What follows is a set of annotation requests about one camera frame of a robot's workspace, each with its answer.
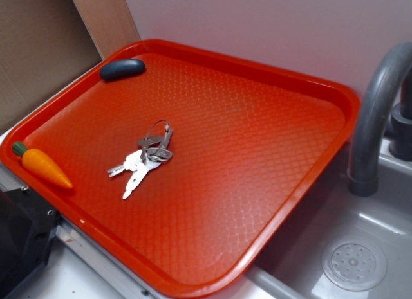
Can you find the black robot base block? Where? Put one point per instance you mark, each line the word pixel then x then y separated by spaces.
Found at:
pixel 28 226

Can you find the silver key bunch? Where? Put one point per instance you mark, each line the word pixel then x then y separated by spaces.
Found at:
pixel 152 153

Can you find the dark blue oval stone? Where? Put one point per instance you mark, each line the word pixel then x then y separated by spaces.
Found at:
pixel 122 68

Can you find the grey plastic sink basin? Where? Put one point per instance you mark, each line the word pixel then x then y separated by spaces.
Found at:
pixel 290 265

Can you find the light wooden board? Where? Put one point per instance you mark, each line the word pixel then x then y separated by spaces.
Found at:
pixel 109 23

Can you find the orange toy carrot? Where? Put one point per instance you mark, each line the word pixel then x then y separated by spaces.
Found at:
pixel 41 165

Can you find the grey sink faucet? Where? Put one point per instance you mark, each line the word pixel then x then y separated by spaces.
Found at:
pixel 382 94

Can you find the brown cardboard panel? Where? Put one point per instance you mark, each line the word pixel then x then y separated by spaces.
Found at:
pixel 44 46

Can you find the round sink drain strainer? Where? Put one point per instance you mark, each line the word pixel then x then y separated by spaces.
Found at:
pixel 354 263

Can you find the dark grey faucet knob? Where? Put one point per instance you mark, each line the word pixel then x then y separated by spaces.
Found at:
pixel 400 145

